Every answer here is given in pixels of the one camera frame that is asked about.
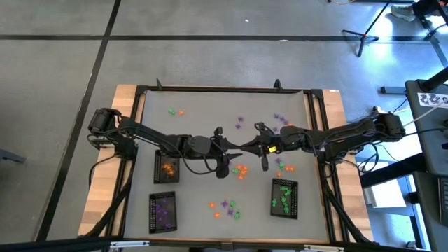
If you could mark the person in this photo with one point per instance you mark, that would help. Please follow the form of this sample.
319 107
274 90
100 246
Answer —
402 10

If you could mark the dark floor foot bar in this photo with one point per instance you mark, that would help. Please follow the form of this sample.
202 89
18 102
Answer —
392 90

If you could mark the black computer keyboard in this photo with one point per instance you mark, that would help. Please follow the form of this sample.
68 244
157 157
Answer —
444 203

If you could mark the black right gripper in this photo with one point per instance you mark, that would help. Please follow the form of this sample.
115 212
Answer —
271 143

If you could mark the dark operator desk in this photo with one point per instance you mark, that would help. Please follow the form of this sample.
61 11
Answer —
427 140

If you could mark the silver metal bracket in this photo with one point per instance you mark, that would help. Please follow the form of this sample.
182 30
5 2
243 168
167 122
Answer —
323 248
129 244

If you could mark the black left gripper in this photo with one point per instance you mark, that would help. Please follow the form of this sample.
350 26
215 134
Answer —
220 150

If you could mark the black frame beam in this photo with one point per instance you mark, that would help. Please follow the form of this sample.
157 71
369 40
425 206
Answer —
70 245

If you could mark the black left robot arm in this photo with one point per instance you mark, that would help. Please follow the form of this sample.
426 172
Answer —
150 134

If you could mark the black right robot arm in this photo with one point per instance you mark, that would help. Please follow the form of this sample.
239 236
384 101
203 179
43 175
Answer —
350 138

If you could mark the white printed label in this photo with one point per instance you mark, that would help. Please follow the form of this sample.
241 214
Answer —
432 100

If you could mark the black slanted post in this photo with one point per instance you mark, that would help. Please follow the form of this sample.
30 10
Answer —
435 80

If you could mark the black desk leg bar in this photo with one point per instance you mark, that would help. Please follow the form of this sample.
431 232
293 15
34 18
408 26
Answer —
392 171

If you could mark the small green toy block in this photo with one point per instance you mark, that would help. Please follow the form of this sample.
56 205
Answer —
232 203

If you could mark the black tripod stand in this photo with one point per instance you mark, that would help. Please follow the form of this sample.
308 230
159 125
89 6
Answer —
362 43

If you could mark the black plastic slotted basket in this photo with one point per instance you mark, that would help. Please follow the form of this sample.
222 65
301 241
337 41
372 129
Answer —
173 154
294 210
154 224

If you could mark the grey floor foot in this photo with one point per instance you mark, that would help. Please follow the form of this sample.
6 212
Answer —
12 156

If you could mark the black aluminium table frame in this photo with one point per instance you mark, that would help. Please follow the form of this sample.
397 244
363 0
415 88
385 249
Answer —
210 87

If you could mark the black frame clamp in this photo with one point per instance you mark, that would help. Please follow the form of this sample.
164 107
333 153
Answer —
159 85
278 85

